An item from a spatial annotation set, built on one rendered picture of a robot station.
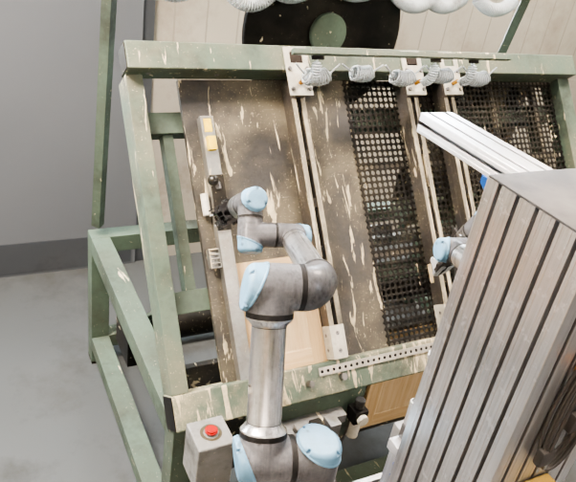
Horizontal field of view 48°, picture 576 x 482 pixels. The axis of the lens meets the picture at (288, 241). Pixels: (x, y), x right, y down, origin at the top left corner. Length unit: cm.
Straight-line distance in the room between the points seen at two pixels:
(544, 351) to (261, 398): 69
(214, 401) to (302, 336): 42
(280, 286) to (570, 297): 66
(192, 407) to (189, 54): 121
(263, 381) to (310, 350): 88
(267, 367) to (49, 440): 194
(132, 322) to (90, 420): 85
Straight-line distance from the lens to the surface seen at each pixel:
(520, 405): 125
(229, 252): 229
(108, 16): 270
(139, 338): 261
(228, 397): 226
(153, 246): 220
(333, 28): 302
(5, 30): 380
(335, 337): 241
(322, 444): 163
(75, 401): 350
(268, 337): 153
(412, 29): 480
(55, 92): 391
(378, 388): 302
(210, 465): 209
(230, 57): 243
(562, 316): 114
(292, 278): 151
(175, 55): 236
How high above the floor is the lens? 244
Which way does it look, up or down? 29 degrees down
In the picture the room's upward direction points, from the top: 10 degrees clockwise
